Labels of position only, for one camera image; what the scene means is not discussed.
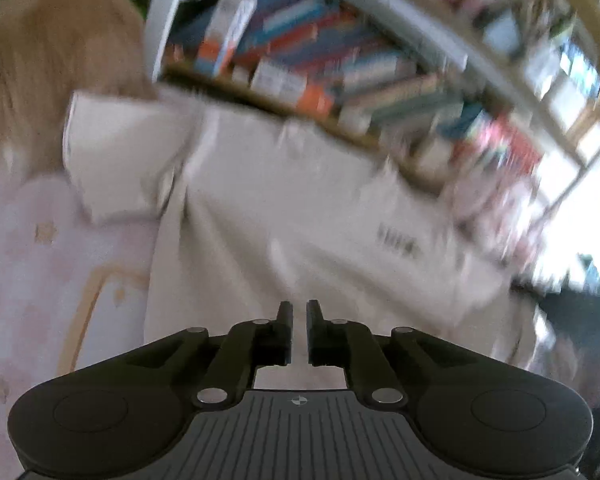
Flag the long white orange box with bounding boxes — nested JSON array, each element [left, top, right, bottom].
[[250, 57, 338, 116]]

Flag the orange fluffy cat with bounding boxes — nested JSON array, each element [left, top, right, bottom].
[[0, 0, 158, 181]]

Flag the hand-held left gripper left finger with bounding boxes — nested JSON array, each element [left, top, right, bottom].
[[60, 301, 293, 408]]

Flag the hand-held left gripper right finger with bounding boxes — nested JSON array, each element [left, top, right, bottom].
[[306, 300, 536, 407]]

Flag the white printed T-shirt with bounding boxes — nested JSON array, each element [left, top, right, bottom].
[[62, 87, 536, 391]]

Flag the tall white orange box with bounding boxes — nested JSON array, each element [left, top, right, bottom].
[[197, 0, 258, 78]]

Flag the row of colourful books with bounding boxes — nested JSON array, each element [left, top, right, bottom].
[[165, 0, 546, 201]]

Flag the white frame wooden bookshelf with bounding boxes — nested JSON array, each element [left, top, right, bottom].
[[145, 0, 600, 211]]

